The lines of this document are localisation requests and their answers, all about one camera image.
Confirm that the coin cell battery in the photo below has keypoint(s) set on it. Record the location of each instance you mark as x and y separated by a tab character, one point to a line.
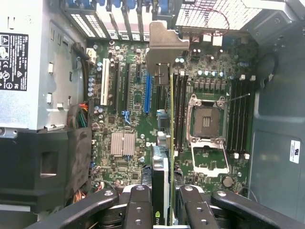
228	181

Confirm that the CPU socket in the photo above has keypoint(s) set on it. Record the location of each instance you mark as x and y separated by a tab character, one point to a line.
207	119

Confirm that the white expansion slot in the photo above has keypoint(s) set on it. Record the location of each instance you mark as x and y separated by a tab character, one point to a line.
104	81

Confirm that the green motherboard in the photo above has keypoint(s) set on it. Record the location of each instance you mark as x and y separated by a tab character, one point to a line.
133	124

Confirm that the metal socket cover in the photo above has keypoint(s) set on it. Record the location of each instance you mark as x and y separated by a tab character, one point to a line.
210	157

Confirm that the long black expansion slot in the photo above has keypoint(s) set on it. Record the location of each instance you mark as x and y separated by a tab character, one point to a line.
127	88
116	86

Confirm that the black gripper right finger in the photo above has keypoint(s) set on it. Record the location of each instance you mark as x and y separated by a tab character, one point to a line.
197	212

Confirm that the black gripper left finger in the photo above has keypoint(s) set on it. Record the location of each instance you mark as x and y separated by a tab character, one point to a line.
139	210

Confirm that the black RAM slot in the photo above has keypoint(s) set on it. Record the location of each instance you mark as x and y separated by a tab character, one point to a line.
232	114
247	114
242	114
237	114

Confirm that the metal fan grille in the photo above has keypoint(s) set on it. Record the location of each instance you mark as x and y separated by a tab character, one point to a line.
238	14

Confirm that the thin metal locking lever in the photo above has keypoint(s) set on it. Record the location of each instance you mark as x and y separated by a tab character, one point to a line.
238	97

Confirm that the blue expansion slot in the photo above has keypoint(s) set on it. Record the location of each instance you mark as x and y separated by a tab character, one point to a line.
147	95

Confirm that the open black PC case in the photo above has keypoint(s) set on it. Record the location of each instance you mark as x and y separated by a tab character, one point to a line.
274	119

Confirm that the medium black expansion slot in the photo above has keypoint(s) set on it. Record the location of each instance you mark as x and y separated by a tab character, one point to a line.
159	97

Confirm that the white fan connector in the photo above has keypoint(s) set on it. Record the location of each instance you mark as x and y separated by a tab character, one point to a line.
217	40

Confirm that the grey power supply unit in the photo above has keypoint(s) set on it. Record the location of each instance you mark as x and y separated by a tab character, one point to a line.
35	71

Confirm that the short black expansion slot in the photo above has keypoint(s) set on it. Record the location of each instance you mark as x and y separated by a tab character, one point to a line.
138	71

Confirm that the small chipset heatsink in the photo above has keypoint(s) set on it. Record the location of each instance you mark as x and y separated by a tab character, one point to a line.
123	144

